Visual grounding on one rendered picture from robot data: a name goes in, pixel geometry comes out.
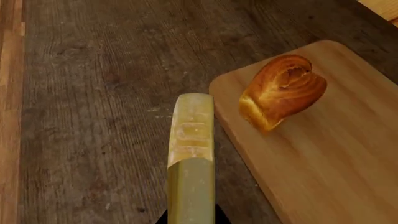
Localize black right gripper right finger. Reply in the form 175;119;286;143
215;203;233;224

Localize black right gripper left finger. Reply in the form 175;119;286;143
157;209;170;224

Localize yellow cheese wedge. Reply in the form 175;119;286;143
166;92;216;224

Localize light wooden cutting board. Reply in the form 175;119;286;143
208;39;398;224

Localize golden swirled bread roll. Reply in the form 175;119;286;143
238;54;328;133

